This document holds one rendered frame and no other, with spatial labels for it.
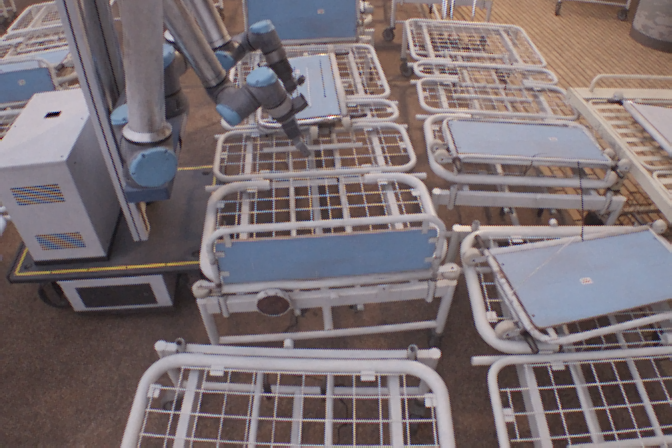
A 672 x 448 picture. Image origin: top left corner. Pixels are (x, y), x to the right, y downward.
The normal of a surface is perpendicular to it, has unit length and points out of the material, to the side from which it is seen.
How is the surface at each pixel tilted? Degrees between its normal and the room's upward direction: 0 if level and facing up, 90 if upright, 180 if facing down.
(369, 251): 90
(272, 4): 90
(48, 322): 0
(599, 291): 5
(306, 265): 90
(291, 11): 90
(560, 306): 5
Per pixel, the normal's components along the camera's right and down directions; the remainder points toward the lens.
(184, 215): 0.00, -0.76
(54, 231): 0.12, 0.64
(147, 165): 0.50, 0.62
